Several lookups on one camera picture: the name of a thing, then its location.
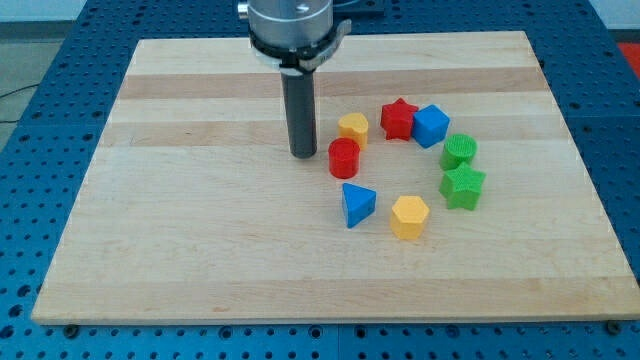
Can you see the blue triangle block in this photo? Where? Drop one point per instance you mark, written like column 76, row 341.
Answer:
column 358, row 203

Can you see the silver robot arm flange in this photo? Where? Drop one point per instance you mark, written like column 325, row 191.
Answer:
column 294, row 37

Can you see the red cylinder block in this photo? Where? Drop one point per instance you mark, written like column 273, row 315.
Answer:
column 344, row 158

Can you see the yellow heart block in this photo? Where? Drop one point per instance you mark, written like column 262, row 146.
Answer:
column 354, row 126

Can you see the yellow hexagon block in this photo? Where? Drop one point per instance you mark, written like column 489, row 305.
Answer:
column 409, row 216

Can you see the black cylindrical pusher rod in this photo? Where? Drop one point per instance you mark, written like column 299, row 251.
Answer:
column 299, row 103

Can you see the red star block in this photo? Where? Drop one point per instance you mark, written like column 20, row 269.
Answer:
column 397, row 119

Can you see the blue cube block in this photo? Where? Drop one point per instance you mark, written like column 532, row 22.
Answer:
column 430, row 126

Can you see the wooden board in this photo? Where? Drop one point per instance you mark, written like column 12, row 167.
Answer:
column 193, row 211

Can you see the green star block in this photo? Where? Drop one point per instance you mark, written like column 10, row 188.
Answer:
column 462, row 187

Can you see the green cylinder block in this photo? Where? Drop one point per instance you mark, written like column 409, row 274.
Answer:
column 458, row 149

